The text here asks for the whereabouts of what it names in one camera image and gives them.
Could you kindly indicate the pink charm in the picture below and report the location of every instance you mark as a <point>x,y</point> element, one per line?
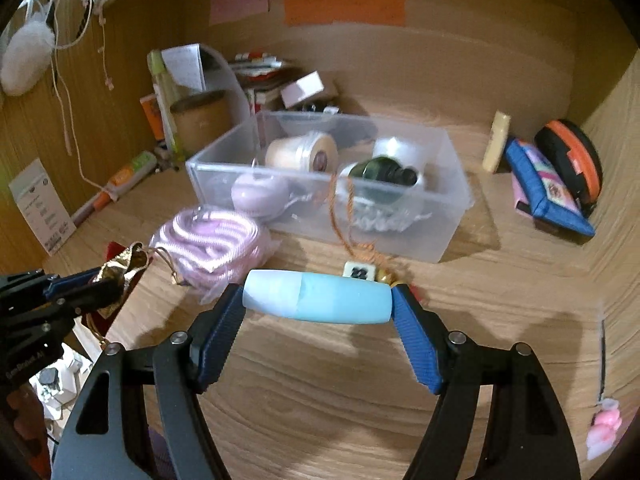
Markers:
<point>605,430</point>

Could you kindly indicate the red cloth pouch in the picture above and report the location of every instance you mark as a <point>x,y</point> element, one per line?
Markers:
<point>97,325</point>

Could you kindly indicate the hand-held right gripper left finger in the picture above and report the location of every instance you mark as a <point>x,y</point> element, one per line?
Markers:
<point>220,340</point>

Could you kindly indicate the lilac round case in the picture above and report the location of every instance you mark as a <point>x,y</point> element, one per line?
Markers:
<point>260,195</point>

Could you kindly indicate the cream tube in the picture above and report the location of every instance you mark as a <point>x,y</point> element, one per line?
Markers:
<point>497,140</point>

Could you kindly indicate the light blue tube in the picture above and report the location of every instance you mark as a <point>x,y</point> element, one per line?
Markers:
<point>320,297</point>

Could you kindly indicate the pink flat case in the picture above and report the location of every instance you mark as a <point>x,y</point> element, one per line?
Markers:
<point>520,195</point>

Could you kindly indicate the pile of small trinkets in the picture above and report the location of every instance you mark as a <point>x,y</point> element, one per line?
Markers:
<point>320,108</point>

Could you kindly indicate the dark green bottle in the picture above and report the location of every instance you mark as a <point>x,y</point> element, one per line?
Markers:
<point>380,172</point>

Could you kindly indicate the white curved leaflet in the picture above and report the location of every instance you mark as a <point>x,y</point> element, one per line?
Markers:
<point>225,80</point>

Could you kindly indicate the clear plastic storage box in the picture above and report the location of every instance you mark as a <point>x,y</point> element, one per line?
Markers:
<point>450,195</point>

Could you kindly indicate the cream candle jar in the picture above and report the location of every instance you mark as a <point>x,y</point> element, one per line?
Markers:
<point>295,152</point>

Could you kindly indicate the orange marker pen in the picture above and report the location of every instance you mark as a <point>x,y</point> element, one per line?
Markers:
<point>95,205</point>

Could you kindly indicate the orange green squeeze bottle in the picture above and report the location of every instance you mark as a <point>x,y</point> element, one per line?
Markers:
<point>130,172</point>

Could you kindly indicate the blue zip pouch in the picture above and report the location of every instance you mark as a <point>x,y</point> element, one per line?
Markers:
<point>525,180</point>

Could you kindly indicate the pink paper note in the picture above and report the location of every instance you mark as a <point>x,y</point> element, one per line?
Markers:
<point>240,0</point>

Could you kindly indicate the white fluffy ball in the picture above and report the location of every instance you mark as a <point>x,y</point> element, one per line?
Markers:
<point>25,55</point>

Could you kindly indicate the stack of booklets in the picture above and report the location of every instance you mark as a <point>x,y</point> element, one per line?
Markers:
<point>260,70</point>

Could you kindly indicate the black orange zip case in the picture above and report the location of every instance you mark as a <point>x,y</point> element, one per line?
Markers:
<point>560,145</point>

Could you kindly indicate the white printed card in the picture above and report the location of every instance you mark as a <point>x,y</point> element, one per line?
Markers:
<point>42,205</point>

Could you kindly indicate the orange paper note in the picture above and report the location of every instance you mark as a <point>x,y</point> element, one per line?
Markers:
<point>345,8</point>

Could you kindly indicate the small white box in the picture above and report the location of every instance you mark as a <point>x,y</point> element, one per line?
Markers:
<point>302,87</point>

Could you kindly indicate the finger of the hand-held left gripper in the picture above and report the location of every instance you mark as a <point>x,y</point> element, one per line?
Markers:
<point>65,284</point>
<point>95,297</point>

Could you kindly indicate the brown lidded mug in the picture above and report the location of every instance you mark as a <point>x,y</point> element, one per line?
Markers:
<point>200,125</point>

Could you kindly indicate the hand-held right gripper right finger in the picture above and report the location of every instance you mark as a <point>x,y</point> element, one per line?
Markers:
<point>417,345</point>

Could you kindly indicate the gold foil pouch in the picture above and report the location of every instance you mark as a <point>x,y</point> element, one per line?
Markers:
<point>122,265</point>

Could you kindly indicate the wooden desktop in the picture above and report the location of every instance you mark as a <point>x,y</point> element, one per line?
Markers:
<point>325,410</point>

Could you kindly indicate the white printed paper sheet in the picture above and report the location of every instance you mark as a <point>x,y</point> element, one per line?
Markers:
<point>185,67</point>

